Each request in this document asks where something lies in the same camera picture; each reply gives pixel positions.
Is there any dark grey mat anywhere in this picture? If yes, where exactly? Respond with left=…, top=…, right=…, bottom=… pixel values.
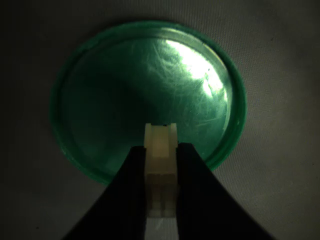
left=0, top=0, right=320, bottom=240

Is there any small white plastic terminal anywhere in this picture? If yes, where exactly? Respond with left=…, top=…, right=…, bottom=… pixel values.
left=143, top=122, right=179, bottom=219

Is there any round green lid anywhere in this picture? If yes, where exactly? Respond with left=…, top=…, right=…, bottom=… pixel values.
left=49, top=19, right=248, bottom=187

